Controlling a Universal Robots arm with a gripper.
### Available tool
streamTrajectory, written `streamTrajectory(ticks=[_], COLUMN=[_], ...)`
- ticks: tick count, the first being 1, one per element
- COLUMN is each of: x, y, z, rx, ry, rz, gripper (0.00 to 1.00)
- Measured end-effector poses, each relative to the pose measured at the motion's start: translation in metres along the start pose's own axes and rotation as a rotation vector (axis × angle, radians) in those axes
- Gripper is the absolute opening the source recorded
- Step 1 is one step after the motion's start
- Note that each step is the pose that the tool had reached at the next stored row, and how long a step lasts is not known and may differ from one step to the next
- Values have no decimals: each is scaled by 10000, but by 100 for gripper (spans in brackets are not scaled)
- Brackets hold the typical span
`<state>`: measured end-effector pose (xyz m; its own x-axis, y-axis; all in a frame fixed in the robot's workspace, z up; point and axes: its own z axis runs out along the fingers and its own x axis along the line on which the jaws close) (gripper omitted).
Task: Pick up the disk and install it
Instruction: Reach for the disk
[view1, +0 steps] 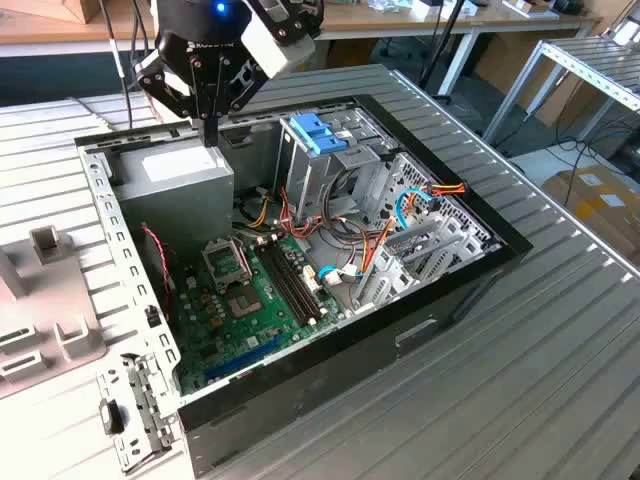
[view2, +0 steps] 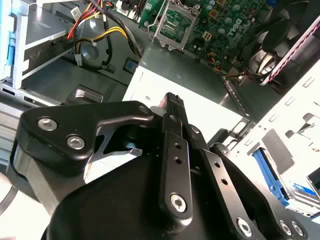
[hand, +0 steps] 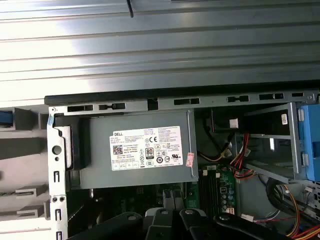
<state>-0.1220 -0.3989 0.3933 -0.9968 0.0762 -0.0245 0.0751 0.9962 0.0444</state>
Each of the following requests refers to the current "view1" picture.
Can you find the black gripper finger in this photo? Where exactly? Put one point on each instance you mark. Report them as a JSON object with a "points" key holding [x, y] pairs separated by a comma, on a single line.
{"points": [[167, 95], [215, 90]]}

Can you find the metal disk bay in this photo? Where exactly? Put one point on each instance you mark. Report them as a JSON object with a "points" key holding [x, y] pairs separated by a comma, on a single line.
{"points": [[387, 287]]}

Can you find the grey power supply box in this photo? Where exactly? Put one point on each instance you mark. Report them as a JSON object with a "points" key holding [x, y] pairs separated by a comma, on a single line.
{"points": [[170, 200]]}

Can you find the blue plastic drive latch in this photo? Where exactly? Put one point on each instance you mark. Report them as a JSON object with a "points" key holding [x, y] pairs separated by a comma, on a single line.
{"points": [[312, 132]]}

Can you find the brown cardboard box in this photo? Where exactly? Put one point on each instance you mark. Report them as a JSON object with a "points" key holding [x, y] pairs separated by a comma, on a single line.
{"points": [[92, 7]]}

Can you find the grey metal drive cage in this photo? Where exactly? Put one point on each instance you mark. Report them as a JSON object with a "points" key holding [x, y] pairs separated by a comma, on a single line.
{"points": [[305, 175]]}

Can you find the long wooden desk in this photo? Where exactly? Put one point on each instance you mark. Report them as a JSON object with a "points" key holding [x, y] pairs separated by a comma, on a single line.
{"points": [[350, 22]]}

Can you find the socket locking lever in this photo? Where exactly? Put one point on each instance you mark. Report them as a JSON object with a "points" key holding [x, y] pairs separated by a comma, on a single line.
{"points": [[244, 260]]}

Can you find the white desk clutter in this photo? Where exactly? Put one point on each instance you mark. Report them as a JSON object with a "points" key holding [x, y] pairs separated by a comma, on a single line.
{"points": [[392, 5]]}

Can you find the black RAM slot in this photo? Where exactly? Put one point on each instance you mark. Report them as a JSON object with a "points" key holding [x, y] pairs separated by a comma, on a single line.
{"points": [[281, 280], [295, 280], [301, 280], [288, 280]]}

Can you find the white board connector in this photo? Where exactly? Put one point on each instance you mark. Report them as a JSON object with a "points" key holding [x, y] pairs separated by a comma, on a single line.
{"points": [[310, 280]]}

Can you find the CPU socket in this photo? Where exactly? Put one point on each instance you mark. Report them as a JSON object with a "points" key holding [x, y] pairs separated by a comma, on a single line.
{"points": [[242, 301]]}

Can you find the small black case clip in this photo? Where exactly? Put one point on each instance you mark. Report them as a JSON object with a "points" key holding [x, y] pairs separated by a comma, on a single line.
{"points": [[151, 316]]}

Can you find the black tripod stand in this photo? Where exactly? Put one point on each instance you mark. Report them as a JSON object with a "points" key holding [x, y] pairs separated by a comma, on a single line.
{"points": [[446, 35]]}

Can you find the grey parts rack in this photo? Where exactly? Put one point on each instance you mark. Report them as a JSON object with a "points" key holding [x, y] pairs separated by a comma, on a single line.
{"points": [[45, 300]]}

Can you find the green motherboard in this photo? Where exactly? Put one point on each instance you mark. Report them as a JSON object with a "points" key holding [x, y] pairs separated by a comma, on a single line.
{"points": [[285, 325]]}

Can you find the blue expansion slot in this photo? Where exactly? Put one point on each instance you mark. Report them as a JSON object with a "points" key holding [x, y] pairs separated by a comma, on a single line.
{"points": [[245, 357]]}

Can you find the brown cardboard sheet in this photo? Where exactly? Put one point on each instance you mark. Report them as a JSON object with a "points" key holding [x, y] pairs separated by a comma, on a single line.
{"points": [[500, 65]]}

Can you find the black open PC case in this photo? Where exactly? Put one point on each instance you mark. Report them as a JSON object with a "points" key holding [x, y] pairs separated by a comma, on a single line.
{"points": [[350, 380]]}

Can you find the white tray with brown content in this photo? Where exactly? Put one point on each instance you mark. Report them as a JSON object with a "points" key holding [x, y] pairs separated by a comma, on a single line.
{"points": [[530, 7]]}

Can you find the black plastic case latch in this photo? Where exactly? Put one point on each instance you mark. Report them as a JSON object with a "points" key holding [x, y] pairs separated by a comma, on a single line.
{"points": [[112, 417]]}

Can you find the black desk device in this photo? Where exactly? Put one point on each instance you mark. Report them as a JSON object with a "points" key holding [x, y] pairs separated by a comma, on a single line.
{"points": [[570, 6]]}

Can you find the white metal shelf rack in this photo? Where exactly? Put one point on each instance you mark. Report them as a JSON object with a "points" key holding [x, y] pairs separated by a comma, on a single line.
{"points": [[590, 55]]}

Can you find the brown cardboard floor boxes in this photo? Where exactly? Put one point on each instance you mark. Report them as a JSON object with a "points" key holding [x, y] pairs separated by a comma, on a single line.
{"points": [[600, 215]]}

